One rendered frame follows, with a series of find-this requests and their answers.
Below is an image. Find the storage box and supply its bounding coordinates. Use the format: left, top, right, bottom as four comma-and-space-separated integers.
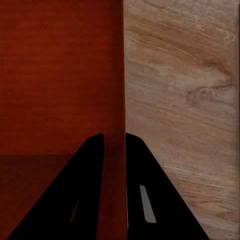
0, 0, 128, 240

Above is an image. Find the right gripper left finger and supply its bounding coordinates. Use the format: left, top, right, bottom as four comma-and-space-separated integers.
6, 133, 105, 240

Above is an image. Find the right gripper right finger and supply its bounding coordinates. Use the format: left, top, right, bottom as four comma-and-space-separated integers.
125, 133, 210, 240

